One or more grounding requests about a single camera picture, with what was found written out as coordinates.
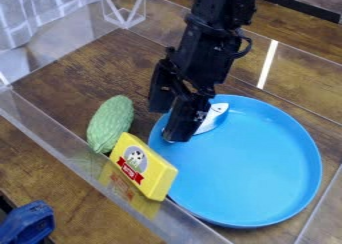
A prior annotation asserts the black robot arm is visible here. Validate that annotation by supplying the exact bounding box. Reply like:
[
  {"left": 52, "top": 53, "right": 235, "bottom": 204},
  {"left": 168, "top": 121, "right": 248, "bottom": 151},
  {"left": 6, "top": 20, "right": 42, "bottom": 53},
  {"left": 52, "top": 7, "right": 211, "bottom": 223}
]
[{"left": 148, "top": 0, "right": 256, "bottom": 142}]

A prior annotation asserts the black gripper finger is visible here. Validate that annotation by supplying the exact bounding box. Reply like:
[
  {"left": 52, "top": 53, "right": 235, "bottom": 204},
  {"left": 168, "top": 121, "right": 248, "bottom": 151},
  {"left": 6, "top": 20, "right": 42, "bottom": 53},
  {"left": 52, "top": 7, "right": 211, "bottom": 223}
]
[
  {"left": 162, "top": 94, "right": 211, "bottom": 142},
  {"left": 148, "top": 61, "right": 174, "bottom": 113}
]

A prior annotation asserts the black cable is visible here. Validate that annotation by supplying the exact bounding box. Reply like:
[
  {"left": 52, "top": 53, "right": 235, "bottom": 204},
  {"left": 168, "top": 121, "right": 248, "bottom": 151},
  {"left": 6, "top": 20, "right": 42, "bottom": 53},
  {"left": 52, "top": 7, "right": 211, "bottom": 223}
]
[{"left": 231, "top": 36, "right": 253, "bottom": 60}]

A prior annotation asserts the grey checked cloth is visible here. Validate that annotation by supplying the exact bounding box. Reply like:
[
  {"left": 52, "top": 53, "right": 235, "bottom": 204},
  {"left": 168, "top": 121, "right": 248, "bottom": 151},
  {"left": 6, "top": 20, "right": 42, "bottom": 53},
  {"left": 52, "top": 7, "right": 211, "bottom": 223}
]
[{"left": 0, "top": 0, "right": 98, "bottom": 52}]

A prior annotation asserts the yellow butter brick toy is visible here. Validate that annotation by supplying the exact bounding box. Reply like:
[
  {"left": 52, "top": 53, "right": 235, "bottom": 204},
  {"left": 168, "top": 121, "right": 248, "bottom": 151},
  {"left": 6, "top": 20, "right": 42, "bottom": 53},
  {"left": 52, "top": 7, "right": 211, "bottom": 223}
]
[{"left": 109, "top": 132, "right": 177, "bottom": 201}]

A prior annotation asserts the clear acrylic corner bracket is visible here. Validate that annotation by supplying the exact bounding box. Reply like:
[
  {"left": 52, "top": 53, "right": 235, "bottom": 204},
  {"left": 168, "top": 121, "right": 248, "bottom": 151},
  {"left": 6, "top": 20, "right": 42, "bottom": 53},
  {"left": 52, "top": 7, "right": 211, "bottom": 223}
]
[{"left": 101, "top": 0, "right": 145, "bottom": 29}]

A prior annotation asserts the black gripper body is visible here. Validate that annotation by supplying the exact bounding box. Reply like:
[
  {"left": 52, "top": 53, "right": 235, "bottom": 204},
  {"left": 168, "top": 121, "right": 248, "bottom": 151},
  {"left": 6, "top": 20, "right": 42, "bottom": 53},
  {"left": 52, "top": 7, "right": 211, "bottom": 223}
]
[{"left": 161, "top": 16, "right": 245, "bottom": 97}]

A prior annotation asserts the blue clamp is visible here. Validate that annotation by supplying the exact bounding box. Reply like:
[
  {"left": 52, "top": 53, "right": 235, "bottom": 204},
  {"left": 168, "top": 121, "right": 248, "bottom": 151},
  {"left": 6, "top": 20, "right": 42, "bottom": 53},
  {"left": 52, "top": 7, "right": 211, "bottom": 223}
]
[{"left": 0, "top": 200, "right": 54, "bottom": 244}]

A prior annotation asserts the clear acrylic enclosure wall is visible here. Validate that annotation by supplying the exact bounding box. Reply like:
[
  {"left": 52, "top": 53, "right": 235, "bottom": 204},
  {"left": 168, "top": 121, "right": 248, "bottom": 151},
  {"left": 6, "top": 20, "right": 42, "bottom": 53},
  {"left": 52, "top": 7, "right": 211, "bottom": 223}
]
[{"left": 0, "top": 0, "right": 342, "bottom": 244}]

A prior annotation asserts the blue round tray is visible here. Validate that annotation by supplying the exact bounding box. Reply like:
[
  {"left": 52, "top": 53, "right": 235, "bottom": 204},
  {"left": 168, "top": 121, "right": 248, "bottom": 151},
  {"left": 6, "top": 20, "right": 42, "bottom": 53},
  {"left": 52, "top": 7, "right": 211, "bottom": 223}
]
[{"left": 148, "top": 95, "right": 321, "bottom": 228}]

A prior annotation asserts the green bitter gourd toy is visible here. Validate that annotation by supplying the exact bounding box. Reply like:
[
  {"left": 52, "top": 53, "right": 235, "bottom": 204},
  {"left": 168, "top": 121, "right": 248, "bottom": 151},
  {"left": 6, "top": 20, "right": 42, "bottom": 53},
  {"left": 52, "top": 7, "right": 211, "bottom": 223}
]
[{"left": 86, "top": 95, "right": 133, "bottom": 153}]

